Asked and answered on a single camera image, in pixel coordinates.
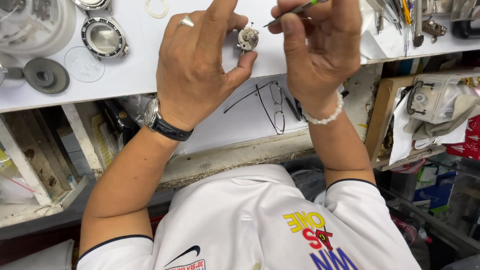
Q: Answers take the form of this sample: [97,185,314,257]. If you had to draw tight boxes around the beige cloth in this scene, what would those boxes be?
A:
[403,94,480,142]

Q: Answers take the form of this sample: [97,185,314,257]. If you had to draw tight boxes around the stack of paper packets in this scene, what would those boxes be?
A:
[91,98,131,167]

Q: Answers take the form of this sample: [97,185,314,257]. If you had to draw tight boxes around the thin cream dial ring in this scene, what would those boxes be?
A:
[145,0,169,19]

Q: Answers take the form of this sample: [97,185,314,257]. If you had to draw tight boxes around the green-grip metal tweezers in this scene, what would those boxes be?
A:
[262,0,331,28]

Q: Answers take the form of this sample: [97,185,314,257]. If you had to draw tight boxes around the grey round case holder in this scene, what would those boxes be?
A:
[23,57,71,95]

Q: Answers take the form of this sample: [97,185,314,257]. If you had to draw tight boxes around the clear round watch crystal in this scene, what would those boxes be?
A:
[64,46,106,83]

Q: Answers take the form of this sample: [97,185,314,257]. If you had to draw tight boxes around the black pen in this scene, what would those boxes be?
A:
[284,96,303,123]

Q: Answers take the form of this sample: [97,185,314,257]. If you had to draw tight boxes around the white bead bracelet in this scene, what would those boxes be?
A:
[301,91,345,126]

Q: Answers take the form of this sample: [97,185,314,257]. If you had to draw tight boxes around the black-strap silver wristwatch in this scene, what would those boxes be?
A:
[144,97,194,142]

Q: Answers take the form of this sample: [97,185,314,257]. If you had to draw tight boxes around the cluttered storage shelf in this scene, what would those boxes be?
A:
[375,152,480,263]

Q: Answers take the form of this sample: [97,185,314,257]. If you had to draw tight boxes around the person's right hand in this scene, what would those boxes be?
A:
[268,0,363,114]

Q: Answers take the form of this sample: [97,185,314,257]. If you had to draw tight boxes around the wooden drawer with clutter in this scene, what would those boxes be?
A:
[0,103,104,227]

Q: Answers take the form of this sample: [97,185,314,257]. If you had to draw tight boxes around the clear plastic dust cover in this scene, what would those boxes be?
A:
[0,0,78,58]

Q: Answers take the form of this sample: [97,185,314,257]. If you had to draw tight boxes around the heap of metal hand tools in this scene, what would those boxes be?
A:
[365,0,425,58]

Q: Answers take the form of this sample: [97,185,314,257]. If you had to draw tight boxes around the person's left hand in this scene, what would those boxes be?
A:
[155,0,259,132]

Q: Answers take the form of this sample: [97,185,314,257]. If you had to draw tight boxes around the small metal clamp tool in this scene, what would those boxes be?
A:
[422,19,448,44]

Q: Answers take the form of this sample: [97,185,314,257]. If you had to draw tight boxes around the black-bezel steel watch case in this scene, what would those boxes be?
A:
[80,16,130,61]

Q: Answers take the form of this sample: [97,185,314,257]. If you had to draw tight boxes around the clear plastic container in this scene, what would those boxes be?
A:
[406,72,480,125]

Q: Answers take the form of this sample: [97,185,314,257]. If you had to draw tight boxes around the plain steel watch case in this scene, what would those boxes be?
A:
[73,0,113,14]

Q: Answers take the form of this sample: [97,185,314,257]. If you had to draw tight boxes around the white paper sheet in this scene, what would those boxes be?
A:
[388,87,417,166]

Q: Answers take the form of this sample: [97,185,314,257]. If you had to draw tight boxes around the round metal watch movement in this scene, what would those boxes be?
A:
[236,22,260,56]

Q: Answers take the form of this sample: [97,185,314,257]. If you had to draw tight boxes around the red patterned packet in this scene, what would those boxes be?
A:
[446,114,480,161]

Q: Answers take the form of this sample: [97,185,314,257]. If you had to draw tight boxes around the black tool block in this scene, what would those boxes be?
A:
[451,19,480,40]

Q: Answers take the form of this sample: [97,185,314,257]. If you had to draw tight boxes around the thin-frame eyeglasses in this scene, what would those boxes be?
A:
[223,80,286,136]

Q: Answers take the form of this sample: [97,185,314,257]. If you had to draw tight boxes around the white printed shirt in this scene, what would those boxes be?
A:
[76,163,423,270]

